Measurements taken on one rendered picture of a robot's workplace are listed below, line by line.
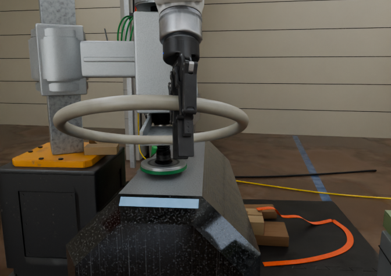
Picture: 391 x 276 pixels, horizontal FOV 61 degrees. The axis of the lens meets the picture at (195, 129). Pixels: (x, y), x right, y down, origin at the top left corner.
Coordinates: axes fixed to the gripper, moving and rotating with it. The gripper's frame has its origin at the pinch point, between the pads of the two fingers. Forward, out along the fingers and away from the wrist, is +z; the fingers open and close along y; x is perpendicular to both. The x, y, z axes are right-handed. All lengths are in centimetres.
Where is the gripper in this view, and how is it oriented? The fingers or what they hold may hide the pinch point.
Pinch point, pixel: (182, 140)
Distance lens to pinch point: 64.5
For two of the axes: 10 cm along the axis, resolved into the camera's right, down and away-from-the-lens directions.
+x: -9.5, -0.4, -3.2
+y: -3.2, 2.1, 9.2
